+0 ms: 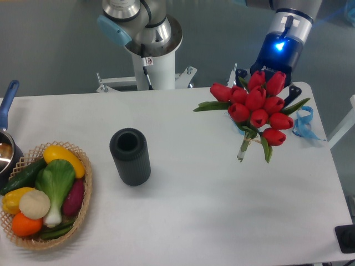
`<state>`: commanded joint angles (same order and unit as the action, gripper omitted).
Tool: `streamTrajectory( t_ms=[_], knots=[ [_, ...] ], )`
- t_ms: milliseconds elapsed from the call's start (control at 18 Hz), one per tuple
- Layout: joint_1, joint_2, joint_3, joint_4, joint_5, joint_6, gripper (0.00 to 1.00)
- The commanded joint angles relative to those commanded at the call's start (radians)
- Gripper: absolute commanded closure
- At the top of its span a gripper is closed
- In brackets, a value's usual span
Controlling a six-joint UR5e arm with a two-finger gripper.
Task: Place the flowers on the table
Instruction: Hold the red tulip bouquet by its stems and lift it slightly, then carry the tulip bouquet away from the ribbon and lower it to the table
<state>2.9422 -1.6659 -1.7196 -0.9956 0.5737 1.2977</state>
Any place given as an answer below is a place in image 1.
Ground purple sweet potato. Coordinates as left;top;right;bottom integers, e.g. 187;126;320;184
62;179;84;217

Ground orange fruit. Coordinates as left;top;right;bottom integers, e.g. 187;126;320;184
12;212;43;237

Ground green bean pod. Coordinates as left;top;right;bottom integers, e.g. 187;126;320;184
39;220;74;241

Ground dark green cucumber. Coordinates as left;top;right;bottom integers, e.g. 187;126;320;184
1;158;47;196

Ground woven wicker basket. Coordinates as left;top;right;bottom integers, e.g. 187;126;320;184
1;141;92;250

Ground green bok choy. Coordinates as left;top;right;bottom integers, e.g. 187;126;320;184
35;159;75;228

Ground yellow bell pepper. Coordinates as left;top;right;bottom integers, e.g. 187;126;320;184
2;187;35;215

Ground black base cable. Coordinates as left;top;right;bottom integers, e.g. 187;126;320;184
140;43;154;91

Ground dark grey ribbed vase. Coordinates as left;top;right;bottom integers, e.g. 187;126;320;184
109;128;151;186

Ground black device at table edge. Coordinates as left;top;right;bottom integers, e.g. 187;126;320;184
334;224;355;254

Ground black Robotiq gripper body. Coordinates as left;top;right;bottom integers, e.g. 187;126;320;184
250;33;303;84

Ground light blue ribbon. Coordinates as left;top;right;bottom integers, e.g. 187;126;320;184
292;106;326;141

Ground blue handled saucepan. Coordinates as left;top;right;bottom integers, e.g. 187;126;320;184
1;80;23;188

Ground red tulip bouquet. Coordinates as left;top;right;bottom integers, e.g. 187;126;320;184
194;71;310;162

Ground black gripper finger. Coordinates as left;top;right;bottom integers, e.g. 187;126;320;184
235;68;248;88
284;85;301;108

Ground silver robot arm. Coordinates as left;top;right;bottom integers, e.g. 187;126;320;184
236;0;322;86

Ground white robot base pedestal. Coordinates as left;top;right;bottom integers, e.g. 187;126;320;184
95;0;198;93

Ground white frame at right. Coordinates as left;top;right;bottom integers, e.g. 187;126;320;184
328;95;354;149

